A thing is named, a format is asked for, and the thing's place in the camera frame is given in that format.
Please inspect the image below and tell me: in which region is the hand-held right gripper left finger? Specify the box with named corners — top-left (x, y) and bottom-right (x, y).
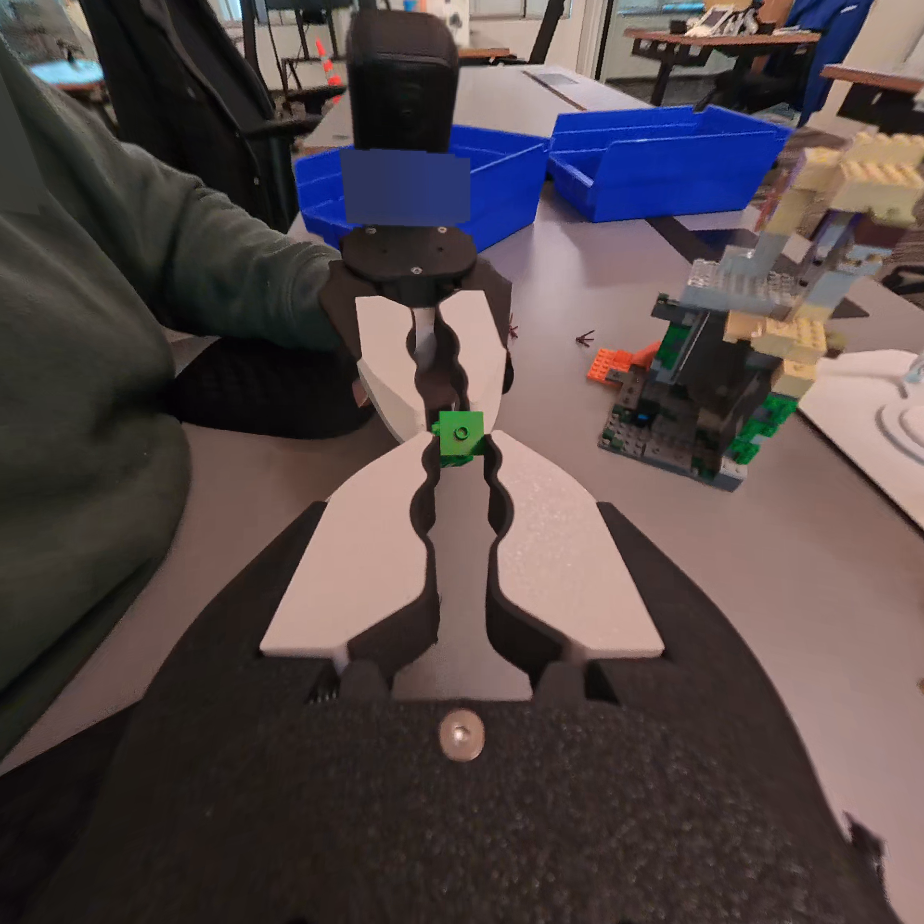
top-left (258, 430), bottom-right (444, 680)

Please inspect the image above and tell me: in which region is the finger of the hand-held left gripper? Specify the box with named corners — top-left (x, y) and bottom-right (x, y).
top-left (356, 295), bottom-right (443, 444)
top-left (437, 289), bottom-right (508, 436)

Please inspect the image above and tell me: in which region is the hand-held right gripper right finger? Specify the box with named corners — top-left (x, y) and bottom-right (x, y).
top-left (485, 430), bottom-right (668, 688)

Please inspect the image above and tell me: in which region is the green square tile with stud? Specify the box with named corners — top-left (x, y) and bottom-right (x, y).
top-left (437, 409), bottom-right (486, 457)

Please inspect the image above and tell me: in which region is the grey desk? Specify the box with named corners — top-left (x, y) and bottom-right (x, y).
top-left (0, 64), bottom-right (924, 911)

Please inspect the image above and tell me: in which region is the black mesh cushion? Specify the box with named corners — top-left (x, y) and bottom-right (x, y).
top-left (160, 334), bottom-right (378, 441)

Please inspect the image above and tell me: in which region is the black office chair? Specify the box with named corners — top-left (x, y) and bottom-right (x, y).
top-left (231, 112), bottom-right (326, 218)

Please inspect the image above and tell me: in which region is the blue plastic bin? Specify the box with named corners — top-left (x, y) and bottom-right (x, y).
top-left (293, 123), bottom-right (551, 251)
top-left (545, 103), bottom-right (795, 225)

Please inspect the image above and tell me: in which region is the toy brick building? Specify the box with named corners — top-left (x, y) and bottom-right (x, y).
top-left (588, 128), bottom-right (924, 493)

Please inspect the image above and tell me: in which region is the black jacket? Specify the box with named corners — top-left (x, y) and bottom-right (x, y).
top-left (79, 0), bottom-right (290, 232)

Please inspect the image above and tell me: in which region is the person's green sweatshirt torso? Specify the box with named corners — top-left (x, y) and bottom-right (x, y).
top-left (0, 32), bottom-right (194, 762)

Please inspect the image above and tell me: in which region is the white crumpled paper bag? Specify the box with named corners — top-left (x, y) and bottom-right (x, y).
top-left (796, 348), bottom-right (924, 534)

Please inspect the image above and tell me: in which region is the blue jacket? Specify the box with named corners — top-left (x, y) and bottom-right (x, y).
top-left (765, 0), bottom-right (879, 128)

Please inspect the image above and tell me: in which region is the wooden table with black frame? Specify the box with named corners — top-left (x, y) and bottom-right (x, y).
top-left (821, 64), bottom-right (924, 135)
top-left (624, 26), bottom-right (824, 106)

